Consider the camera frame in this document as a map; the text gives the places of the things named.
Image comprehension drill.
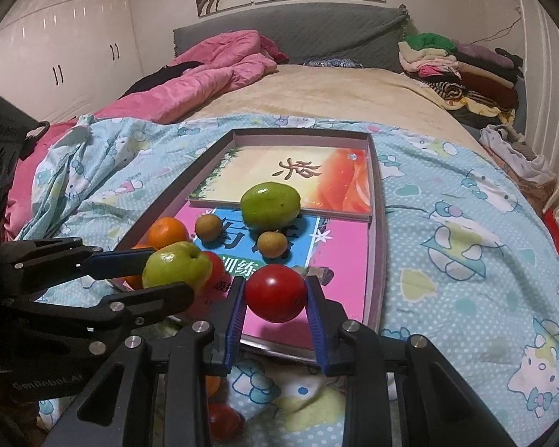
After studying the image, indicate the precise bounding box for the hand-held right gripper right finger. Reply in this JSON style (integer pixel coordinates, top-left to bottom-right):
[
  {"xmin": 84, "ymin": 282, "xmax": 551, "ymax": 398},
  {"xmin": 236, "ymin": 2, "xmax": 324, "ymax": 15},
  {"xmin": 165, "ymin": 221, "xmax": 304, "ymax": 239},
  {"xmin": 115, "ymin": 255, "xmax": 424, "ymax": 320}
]
[{"xmin": 305, "ymin": 276, "xmax": 518, "ymax": 447}]

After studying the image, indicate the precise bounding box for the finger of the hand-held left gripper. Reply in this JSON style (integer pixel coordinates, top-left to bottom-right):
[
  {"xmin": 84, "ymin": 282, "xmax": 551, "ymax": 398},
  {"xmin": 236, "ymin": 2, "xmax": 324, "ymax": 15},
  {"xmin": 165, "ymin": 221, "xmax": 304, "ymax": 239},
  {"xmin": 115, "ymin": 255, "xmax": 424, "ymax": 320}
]
[
  {"xmin": 4, "ymin": 280, "xmax": 196, "ymax": 335},
  {"xmin": 1, "ymin": 237, "xmax": 157, "ymax": 297}
]

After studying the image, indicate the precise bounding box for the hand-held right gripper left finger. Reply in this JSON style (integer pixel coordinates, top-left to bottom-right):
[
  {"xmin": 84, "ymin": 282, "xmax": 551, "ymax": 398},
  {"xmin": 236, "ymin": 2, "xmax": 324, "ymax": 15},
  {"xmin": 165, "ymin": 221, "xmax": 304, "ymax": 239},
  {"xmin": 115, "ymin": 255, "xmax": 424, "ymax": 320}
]
[{"xmin": 42, "ymin": 277, "xmax": 247, "ymax": 447}]

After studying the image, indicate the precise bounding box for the large orange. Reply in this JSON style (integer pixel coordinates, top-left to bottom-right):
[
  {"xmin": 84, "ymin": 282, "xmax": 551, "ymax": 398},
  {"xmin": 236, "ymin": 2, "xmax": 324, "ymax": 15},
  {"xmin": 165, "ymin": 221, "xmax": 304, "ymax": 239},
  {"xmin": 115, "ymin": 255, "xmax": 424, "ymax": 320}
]
[
  {"xmin": 122, "ymin": 243, "xmax": 157, "ymax": 290},
  {"xmin": 148, "ymin": 216, "xmax": 191, "ymax": 251}
]

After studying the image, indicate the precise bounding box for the green jujube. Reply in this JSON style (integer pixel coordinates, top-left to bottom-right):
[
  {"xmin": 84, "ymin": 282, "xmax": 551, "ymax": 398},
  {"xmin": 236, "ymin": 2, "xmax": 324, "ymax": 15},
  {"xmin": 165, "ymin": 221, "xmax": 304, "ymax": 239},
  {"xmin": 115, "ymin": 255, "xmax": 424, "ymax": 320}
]
[
  {"xmin": 142, "ymin": 241, "xmax": 214, "ymax": 297},
  {"xmin": 240, "ymin": 183, "xmax": 303, "ymax": 232}
]

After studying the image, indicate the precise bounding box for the red cherry tomato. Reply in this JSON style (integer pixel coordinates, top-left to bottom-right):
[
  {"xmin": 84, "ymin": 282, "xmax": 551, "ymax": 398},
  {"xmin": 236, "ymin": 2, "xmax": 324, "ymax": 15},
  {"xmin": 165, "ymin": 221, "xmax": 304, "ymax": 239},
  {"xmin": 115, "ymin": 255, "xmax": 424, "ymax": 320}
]
[
  {"xmin": 244, "ymin": 264, "xmax": 309, "ymax": 323},
  {"xmin": 208, "ymin": 403, "xmax": 244, "ymax": 443},
  {"xmin": 200, "ymin": 251, "xmax": 227, "ymax": 290}
]

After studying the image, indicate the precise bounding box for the brown longan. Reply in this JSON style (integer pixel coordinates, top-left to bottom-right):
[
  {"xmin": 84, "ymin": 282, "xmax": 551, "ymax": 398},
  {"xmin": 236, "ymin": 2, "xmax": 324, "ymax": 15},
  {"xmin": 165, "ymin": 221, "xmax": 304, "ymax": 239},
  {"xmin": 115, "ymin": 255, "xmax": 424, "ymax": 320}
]
[{"xmin": 195, "ymin": 214, "xmax": 224, "ymax": 243}]

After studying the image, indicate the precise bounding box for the brown kiwi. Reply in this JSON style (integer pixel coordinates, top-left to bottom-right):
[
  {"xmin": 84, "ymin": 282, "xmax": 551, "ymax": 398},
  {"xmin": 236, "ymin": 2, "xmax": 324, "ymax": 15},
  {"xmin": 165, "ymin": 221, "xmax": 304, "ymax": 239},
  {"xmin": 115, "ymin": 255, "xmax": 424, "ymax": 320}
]
[{"xmin": 256, "ymin": 230, "xmax": 289, "ymax": 260}]

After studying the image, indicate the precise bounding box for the shallow cardboard box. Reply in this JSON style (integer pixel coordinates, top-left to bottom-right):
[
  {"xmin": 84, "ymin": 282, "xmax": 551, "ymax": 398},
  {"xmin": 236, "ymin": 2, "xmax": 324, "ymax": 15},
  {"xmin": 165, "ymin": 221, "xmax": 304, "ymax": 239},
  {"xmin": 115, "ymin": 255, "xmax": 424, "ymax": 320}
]
[{"xmin": 107, "ymin": 127, "xmax": 388, "ymax": 365}]

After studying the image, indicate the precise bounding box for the pink workbook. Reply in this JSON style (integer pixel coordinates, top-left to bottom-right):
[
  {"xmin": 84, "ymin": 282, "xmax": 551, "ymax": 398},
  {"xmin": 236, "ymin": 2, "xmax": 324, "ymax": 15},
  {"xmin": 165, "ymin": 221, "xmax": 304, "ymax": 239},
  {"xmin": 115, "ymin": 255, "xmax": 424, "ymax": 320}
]
[{"xmin": 172, "ymin": 205, "xmax": 372, "ymax": 351}]

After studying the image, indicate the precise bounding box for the light blue printed blanket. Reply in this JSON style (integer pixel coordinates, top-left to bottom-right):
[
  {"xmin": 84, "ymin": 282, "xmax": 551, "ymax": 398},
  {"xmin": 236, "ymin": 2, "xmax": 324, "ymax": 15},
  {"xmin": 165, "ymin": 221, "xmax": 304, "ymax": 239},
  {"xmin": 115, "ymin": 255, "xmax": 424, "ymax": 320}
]
[{"xmin": 9, "ymin": 114, "xmax": 559, "ymax": 447}]

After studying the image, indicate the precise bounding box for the orange and yellow notebook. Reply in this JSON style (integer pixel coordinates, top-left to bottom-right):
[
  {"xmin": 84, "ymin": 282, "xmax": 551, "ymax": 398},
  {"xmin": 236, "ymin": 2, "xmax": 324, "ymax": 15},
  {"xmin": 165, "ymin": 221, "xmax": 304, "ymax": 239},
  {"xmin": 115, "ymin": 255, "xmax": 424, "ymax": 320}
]
[{"xmin": 187, "ymin": 146, "xmax": 373, "ymax": 223}]

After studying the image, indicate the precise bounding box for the white wardrobe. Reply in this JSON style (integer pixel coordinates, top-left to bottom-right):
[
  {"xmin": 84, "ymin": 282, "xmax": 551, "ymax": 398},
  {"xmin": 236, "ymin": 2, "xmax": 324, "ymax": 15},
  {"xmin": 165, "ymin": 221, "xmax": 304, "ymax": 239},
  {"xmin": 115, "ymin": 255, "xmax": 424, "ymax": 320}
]
[{"xmin": 0, "ymin": 0, "xmax": 132, "ymax": 124}]

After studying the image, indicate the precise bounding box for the black garment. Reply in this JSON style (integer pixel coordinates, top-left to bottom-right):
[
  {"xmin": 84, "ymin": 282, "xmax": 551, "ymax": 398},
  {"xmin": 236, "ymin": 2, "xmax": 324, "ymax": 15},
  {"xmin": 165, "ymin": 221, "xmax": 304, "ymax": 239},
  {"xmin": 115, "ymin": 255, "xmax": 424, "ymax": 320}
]
[{"xmin": 119, "ymin": 60, "xmax": 206, "ymax": 99}]

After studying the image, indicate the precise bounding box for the pink quilt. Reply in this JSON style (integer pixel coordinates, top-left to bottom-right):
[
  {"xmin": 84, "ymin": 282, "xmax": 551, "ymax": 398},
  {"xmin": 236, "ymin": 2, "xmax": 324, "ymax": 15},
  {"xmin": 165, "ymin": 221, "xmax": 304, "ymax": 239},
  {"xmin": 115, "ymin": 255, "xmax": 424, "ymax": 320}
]
[{"xmin": 4, "ymin": 30, "xmax": 280, "ymax": 243}]

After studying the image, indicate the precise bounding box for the beige bed sheet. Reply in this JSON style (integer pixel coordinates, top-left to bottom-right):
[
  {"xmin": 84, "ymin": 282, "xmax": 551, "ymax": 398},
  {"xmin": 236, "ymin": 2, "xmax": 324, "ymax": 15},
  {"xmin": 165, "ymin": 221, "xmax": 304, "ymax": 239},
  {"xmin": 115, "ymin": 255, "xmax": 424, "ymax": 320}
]
[{"xmin": 186, "ymin": 63, "xmax": 500, "ymax": 165}]

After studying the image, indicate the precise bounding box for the dark blue patterned cloth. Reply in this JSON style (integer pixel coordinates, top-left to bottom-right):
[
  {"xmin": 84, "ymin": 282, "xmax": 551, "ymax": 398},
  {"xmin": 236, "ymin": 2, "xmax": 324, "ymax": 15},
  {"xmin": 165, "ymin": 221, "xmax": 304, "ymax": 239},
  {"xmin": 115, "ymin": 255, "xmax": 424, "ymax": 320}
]
[{"xmin": 303, "ymin": 57, "xmax": 365, "ymax": 70}]

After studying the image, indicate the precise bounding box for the dark red garment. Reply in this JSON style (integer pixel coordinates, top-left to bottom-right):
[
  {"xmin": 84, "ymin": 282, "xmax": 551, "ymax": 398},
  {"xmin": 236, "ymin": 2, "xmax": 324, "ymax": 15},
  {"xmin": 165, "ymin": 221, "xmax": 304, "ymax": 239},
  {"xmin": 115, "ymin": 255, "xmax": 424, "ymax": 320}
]
[{"xmin": 260, "ymin": 35, "xmax": 290, "ymax": 64}]

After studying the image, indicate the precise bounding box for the white crumpled cloth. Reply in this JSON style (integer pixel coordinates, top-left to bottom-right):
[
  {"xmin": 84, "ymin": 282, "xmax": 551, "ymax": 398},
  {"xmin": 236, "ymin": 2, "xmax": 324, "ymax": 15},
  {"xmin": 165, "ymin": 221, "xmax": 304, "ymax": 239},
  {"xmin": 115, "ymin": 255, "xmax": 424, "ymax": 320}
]
[{"xmin": 480, "ymin": 123, "xmax": 558, "ymax": 188}]

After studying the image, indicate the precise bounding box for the stack of folded clothes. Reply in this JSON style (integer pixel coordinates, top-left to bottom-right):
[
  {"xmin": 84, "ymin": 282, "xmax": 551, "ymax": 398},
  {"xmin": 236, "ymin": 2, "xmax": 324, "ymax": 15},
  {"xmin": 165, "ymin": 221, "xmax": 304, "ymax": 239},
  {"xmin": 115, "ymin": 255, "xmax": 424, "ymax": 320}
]
[{"xmin": 397, "ymin": 32, "xmax": 525, "ymax": 127}]

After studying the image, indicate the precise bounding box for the grey quilted headboard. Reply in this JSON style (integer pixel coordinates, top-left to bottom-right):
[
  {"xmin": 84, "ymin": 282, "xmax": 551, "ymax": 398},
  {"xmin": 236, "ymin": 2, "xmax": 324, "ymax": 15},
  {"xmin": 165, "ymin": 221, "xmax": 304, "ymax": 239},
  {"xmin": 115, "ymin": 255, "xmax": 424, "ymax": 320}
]
[{"xmin": 172, "ymin": 4, "xmax": 411, "ymax": 73}]

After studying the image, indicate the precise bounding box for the cream curtain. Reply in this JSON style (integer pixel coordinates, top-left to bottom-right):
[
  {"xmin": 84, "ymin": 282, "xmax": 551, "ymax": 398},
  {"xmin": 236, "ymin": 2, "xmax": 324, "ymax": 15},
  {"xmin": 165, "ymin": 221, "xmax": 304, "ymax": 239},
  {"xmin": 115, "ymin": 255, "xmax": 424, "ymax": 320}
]
[{"xmin": 517, "ymin": 0, "xmax": 559, "ymax": 225}]

